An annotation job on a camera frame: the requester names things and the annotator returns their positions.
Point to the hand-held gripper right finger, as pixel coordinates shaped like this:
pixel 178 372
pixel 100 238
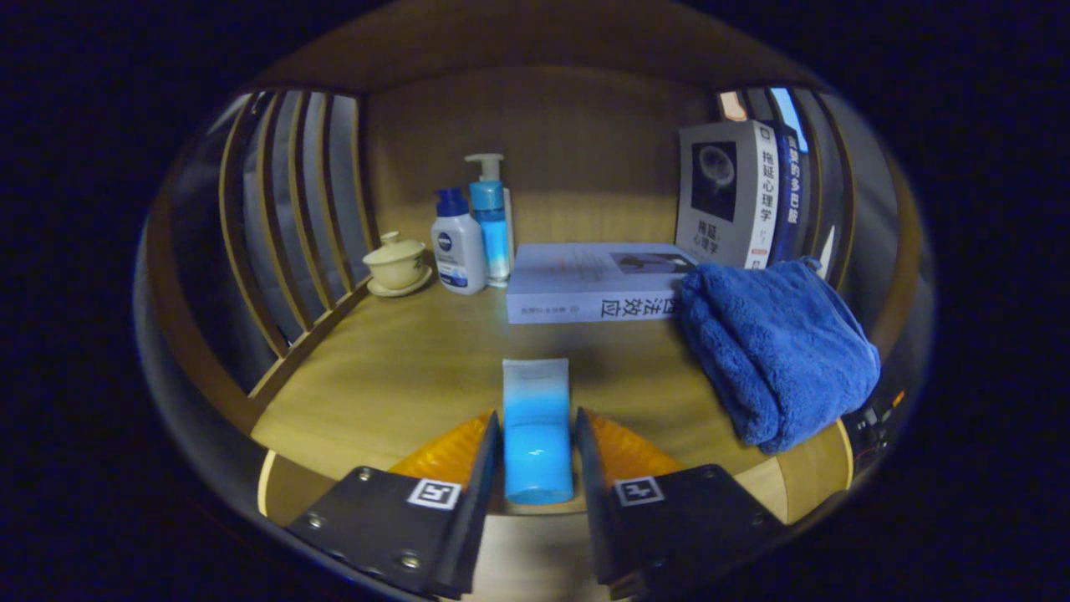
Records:
pixel 593 510

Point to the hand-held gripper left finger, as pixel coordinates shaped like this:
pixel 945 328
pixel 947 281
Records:
pixel 481 502

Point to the blue squeeze tube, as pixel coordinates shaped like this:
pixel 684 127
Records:
pixel 537 435

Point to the wooden countertop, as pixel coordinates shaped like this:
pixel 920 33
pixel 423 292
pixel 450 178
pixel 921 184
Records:
pixel 401 368

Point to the wooden cabinet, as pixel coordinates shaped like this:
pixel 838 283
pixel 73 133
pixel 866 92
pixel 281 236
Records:
pixel 543 142

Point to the flat white book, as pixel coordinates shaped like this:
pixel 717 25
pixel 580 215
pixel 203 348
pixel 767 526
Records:
pixel 577 276

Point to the folded blue towel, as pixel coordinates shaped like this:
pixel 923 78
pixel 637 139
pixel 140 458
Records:
pixel 777 351

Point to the white lotion bottle blue cap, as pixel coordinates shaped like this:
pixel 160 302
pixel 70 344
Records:
pixel 458 255

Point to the cream lidded teacup with saucer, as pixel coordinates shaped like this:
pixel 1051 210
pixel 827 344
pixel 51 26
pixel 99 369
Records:
pixel 397 263

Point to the blue pump bottle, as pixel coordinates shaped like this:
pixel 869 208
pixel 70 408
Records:
pixel 491 226

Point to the black and orange device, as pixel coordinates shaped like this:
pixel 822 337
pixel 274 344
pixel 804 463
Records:
pixel 869 418

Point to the upright grey book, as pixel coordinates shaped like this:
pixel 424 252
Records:
pixel 710 242

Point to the upright dark blue book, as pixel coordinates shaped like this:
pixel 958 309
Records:
pixel 790 201

